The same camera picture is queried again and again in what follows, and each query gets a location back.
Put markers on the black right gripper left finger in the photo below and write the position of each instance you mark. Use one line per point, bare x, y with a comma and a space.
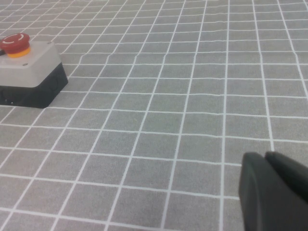
269, 204

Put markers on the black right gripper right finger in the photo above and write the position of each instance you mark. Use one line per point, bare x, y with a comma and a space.
291, 173

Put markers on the grey black button control box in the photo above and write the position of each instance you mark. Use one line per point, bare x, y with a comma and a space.
36, 72

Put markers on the red mushroom emergency stop button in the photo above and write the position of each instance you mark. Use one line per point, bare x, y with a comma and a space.
14, 43

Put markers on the grey white-grid tablecloth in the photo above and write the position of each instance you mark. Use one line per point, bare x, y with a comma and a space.
154, 120

